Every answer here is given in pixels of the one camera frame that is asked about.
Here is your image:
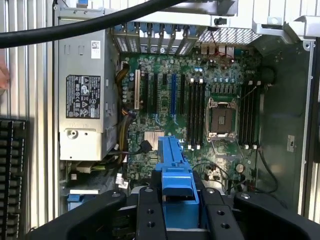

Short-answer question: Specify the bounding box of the blue disk bay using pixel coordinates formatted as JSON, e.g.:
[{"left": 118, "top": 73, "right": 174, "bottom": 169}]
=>
[{"left": 65, "top": 187, "right": 101, "bottom": 216}]

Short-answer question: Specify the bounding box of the person's hand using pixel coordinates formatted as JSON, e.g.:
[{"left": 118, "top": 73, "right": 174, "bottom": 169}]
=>
[{"left": 0, "top": 59, "right": 11, "bottom": 90}]

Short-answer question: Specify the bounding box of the metal socket cover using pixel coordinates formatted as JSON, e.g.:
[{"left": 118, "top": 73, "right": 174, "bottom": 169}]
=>
[{"left": 209, "top": 136, "right": 245, "bottom": 161}]

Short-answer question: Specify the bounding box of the black keyboard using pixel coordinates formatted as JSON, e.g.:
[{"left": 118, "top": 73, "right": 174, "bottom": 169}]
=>
[{"left": 0, "top": 119, "right": 30, "bottom": 240}]

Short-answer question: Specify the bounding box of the silver chipset heatsink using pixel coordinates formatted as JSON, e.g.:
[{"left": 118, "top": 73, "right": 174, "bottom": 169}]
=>
[{"left": 143, "top": 130, "right": 161, "bottom": 149}]

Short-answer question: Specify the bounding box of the black RAM slot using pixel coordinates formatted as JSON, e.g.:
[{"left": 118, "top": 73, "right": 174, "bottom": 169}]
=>
[
  {"left": 197, "top": 78, "right": 203, "bottom": 151},
  {"left": 188, "top": 78, "right": 195, "bottom": 151},
  {"left": 201, "top": 78, "right": 207, "bottom": 147},
  {"left": 193, "top": 78, "right": 199, "bottom": 151},
  {"left": 248, "top": 80, "right": 254, "bottom": 147},
  {"left": 244, "top": 80, "right": 250, "bottom": 150},
  {"left": 252, "top": 80, "right": 259, "bottom": 150}
]

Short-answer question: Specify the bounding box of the silver open PC case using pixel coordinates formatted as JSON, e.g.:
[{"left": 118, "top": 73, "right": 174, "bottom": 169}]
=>
[{"left": 51, "top": 0, "right": 320, "bottom": 222}]

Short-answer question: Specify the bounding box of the CPU socket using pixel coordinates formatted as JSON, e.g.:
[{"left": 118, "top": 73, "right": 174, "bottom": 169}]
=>
[{"left": 206, "top": 96, "right": 239, "bottom": 138}]

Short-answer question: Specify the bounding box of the white expansion slot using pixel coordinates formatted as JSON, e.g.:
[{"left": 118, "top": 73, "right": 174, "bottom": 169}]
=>
[{"left": 134, "top": 69, "right": 141, "bottom": 111}]

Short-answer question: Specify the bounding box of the long black expansion slot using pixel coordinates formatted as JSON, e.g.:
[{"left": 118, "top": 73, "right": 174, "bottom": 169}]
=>
[
  {"left": 152, "top": 73, "right": 159, "bottom": 115},
  {"left": 179, "top": 73, "right": 187, "bottom": 115},
  {"left": 143, "top": 72, "right": 150, "bottom": 114}
]

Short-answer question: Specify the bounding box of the blue expansion slot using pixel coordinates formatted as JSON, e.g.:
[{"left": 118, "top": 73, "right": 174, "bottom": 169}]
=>
[{"left": 170, "top": 72, "right": 178, "bottom": 118}]

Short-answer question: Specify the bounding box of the green motherboard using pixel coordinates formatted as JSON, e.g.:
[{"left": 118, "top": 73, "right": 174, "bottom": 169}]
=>
[{"left": 119, "top": 52, "right": 264, "bottom": 196}]

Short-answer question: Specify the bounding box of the silver power supply unit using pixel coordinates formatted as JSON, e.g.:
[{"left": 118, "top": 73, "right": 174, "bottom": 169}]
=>
[{"left": 57, "top": 15, "right": 120, "bottom": 161}]

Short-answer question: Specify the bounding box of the thin black wire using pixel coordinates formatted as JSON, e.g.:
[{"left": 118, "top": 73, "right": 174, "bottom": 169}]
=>
[{"left": 258, "top": 146, "right": 280, "bottom": 194}]

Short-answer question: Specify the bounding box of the black disk data wire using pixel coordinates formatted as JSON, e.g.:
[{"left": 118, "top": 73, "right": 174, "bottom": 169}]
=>
[{"left": 117, "top": 140, "right": 154, "bottom": 158}]

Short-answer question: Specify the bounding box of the yellow and black wire bundle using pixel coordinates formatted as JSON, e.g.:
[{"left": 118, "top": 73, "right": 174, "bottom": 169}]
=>
[{"left": 114, "top": 62, "right": 131, "bottom": 165}]

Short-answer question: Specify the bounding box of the thin red wire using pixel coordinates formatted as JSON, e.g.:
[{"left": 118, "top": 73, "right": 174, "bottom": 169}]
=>
[{"left": 209, "top": 30, "right": 235, "bottom": 61}]

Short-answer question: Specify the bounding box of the thick black hose cable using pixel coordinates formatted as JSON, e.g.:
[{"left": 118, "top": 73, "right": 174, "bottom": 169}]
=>
[{"left": 0, "top": 0, "right": 192, "bottom": 50}]

